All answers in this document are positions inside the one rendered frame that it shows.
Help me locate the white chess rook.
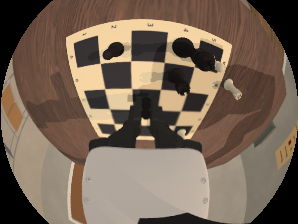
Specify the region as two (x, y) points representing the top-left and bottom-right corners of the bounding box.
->
(223, 78), (242, 100)

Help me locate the white pawn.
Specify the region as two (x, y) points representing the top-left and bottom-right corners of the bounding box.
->
(215, 60), (224, 72)
(177, 129), (186, 139)

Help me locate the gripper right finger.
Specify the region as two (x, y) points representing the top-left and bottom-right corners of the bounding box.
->
(150, 96), (202, 153)

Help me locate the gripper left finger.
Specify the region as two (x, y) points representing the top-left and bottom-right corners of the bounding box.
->
(89, 96), (142, 152)

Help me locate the checkered chessboard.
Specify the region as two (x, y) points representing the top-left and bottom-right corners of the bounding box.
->
(66, 19), (232, 139)

